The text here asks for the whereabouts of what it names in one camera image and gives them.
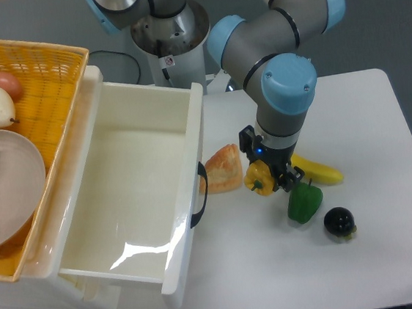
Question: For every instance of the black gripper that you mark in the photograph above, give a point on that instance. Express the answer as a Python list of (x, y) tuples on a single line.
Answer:
[(285, 175)]

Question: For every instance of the yellow bell pepper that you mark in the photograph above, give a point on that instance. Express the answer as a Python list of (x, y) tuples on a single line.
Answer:
[(258, 178)]

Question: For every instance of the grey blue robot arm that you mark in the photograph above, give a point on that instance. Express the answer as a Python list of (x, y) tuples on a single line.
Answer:
[(259, 55)]

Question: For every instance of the green bell pepper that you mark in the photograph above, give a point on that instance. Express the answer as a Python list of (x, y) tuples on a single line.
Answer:
[(305, 199)]

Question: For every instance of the open white upper drawer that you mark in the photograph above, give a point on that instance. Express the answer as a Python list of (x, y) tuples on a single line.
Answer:
[(131, 224)]

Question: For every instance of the white drawer cabinet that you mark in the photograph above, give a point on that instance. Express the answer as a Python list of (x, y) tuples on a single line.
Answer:
[(41, 285)]

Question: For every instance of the triangular bread piece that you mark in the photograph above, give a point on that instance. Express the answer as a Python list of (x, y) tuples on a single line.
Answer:
[(224, 171)]

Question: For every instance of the yellow banana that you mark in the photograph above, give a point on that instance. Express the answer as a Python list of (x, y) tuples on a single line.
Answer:
[(317, 172)]

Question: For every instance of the dark purple eggplant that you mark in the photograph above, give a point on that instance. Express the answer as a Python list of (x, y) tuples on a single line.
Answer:
[(340, 222)]

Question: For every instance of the yellow woven basket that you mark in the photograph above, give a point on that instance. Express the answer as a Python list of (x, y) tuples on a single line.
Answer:
[(51, 76)]

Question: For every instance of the beige plate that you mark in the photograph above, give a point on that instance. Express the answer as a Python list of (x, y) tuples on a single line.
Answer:
[(22, 182)]

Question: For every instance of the pink peach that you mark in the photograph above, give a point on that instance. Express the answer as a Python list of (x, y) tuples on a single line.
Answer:
[(11, 85)]

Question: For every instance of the black drawer handle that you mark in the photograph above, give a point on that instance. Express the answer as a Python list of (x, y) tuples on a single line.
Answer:
[(197, 216)]

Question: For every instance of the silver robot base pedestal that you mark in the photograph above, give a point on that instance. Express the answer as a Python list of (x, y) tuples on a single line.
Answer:
[(174, 46)]

